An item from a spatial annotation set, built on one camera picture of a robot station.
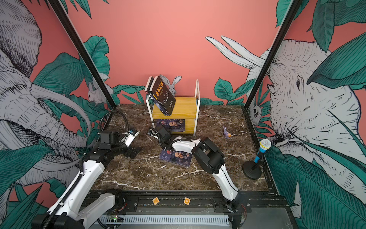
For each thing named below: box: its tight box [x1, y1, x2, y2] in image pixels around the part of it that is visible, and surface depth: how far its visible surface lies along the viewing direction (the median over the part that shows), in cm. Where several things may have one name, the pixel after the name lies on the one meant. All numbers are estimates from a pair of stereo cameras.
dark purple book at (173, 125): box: [153, 118, 186, 132], surface depth 102 cm
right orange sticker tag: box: [183, 196, 191, 206], surface depth 76 cm
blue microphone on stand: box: [242, 138, 272, 180], surface depth 85 cm
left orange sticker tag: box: [152, 196, 160, 206], surface depth 76 cm
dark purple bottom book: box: [159, 149, 194, 168], surface depth 92 cm
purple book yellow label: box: [148, 93, 172, 116], surface depth 83 cm
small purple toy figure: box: [223, 124, 232, 139], surface depth 103 cm
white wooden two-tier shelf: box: [145, 79, 201, 136], surface depth 91 cm
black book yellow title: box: [149, 75, 176, 116], surface depth 85 cm
